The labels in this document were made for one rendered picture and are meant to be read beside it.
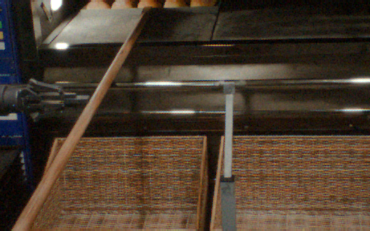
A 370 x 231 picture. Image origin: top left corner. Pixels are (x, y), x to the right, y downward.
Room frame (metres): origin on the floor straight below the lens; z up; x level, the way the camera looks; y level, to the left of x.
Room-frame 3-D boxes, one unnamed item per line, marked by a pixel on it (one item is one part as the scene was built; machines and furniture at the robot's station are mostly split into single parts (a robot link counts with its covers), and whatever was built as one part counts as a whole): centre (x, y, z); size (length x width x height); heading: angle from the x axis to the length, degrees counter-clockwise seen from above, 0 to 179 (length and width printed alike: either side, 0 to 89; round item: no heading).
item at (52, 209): (2.54, 0.23, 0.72); 0.56 x 0.49 x 0.28; 84
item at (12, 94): (2.27, 0.46, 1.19); 0.09 x 0.07 x 0.08; 83
